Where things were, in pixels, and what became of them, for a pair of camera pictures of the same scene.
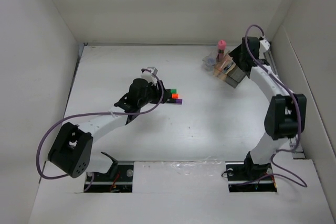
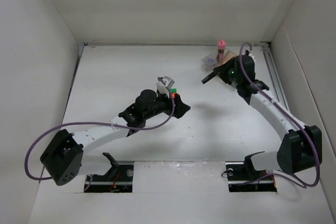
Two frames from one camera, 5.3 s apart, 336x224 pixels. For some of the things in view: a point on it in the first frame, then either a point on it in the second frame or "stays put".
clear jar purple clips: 208,63 stays put
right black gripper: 234,54 to 222,71
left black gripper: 157,90 to 179,107
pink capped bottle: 221,46 stays put
